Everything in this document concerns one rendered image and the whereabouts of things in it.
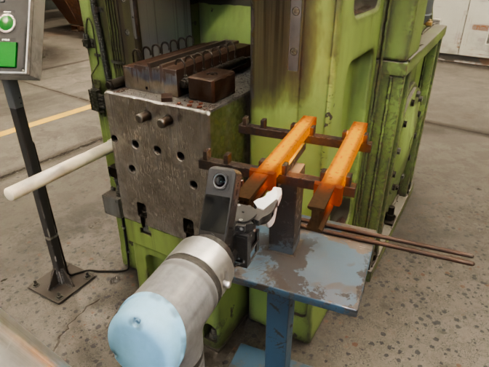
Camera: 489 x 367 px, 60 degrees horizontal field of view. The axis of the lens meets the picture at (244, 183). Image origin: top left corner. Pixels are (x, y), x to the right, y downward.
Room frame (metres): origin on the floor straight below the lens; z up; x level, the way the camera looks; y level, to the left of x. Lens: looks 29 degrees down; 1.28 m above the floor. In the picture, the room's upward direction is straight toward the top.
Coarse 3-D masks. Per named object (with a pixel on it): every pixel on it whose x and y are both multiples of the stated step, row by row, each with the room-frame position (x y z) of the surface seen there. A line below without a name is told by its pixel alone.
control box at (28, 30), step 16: (0, 0) 1.38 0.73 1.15; (16, 0) 1.38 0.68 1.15; (32, 0) 1.39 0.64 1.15; (0, 16) 1.36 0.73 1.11; (16, 16) 1.36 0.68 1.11; (32, 16) 1.37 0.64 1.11; (0, 32) 1.34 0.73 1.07; (16, 32) 1.33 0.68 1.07; (32, 32) 1.35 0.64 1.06; (32, 48) 1.33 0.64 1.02; (32, 64) 1.31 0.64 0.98; (32, 80) 1.34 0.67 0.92
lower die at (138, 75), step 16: (192, 48) 1.48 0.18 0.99; (224, 48) 1.47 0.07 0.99; (240, 48) 1.48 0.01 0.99; (128, 64) 1.30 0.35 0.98; (144, 64) 1.25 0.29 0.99; (160, 64) 1.21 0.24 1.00; (192, 64) 1.24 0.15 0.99; (208, 64) 1.31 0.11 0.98; (128, 80) 1.27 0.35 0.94; (144, 80) 1.24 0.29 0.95; (160, 80) 1.21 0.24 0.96; (176, 80) 1.18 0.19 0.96; (176, 96) 1.18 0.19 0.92
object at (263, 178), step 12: (300, 120) 0.95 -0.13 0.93; (312, 120) 0.95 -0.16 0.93; (300, 132) 0.88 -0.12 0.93; (288, 144) 0.81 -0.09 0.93; (300, 144) 0.85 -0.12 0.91; (276, 156) 0.76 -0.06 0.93; (288, 156) 0.77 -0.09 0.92; (252, 168) 0.69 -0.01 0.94; (264, 168) 0.70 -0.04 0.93; (276, 168) 0.70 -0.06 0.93; (252, 180) 0.65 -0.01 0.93; (264, 180) 0.65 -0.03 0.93; (276, 180) 0.68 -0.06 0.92; (240, 192) 0.61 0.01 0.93; (252, 192) 0.61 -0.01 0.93; (264, 192) 0.65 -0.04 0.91; (252, 204) 0.61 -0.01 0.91
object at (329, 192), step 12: (348, 132) 0.88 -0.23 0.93; (360, 132) 0.88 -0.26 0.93; (348, 144) 0.81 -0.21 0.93; (360, 144) 0.85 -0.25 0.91; (336, 156) 0.76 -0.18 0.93; (348, 156) 0.76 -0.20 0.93; (336, 168) 0.70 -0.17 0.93; (348, 168) 0.71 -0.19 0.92; (324, 180) 0.66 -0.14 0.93; (336, 180) 0.66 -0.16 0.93; (324, 192) 0.60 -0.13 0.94; (336, 192) 0.62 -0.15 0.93; (312, 204) 0.56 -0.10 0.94; (324, 204) 0.56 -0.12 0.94; (336, 204) 0.62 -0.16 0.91; (312, 216) 0.55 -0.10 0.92; (324, 216) 0.58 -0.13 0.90; (312, 228) 0.55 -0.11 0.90
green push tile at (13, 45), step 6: (0, 42) 1.31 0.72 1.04; (6, 42) 1.31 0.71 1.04; (12, 42) 1.31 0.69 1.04; (0, 48) 1.30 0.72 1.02; (6, 48) 1.30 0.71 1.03; (12, 48) 1.30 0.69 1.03; (0, 54) 1.29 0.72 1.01; (6, 54) 1.29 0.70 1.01; (12, 54) 1.29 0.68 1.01; (0, 60) 1.28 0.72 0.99; (6, 60) 1.28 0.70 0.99; (12, 60) 1.28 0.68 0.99; (0, 66) 1.28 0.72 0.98; (6, 66) 1.28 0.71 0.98; (12, 66) 1.27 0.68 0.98
